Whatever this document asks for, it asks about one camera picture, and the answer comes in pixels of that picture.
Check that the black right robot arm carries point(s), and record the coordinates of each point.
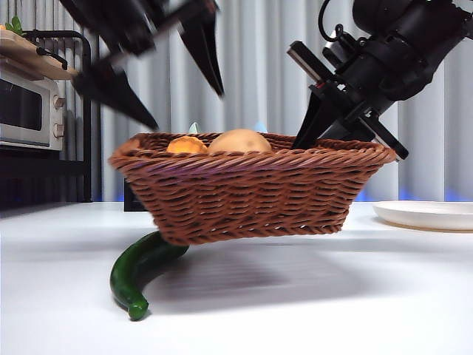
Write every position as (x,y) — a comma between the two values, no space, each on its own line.
(425,37)

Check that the black plate rack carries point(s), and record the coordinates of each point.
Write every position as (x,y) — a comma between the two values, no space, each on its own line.
(131,201)

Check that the black metal shelf frame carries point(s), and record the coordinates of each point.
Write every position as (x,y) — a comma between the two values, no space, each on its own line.
(85,155)

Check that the brown wicker basket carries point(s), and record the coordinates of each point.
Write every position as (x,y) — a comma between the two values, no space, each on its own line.
(251,188)

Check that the tan toy potato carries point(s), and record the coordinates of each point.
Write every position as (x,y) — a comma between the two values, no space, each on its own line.
(240,142)

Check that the yellow orange toy corn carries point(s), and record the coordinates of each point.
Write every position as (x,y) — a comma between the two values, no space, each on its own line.
(186,146)

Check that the green toy cucumber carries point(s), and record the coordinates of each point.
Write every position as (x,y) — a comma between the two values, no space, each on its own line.
(133,270)

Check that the white plate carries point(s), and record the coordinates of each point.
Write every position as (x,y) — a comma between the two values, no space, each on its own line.
(425,216)

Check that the silver toaster oven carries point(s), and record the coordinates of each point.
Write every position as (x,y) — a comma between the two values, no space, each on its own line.
(22,107)

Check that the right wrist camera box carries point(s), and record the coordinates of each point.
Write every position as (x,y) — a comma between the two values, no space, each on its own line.
(343,46)

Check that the pale blue plate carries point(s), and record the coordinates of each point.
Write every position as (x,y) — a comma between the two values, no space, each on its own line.
(261,126)

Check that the pale green plate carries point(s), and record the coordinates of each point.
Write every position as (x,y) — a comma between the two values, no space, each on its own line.
(194,128)

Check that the grey white curtain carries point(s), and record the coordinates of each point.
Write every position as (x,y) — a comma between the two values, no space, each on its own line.
(258,74)

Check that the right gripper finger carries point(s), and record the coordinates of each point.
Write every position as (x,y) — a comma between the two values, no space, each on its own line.
(340,127)
(314,118)

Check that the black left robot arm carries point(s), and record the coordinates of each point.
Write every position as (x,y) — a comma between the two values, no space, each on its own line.
(122,22)

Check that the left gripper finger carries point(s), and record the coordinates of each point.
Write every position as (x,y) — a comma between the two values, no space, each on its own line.
(114,92)
(207,51)

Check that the green leafy plant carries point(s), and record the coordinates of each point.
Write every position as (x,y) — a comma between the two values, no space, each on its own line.
(15,26)

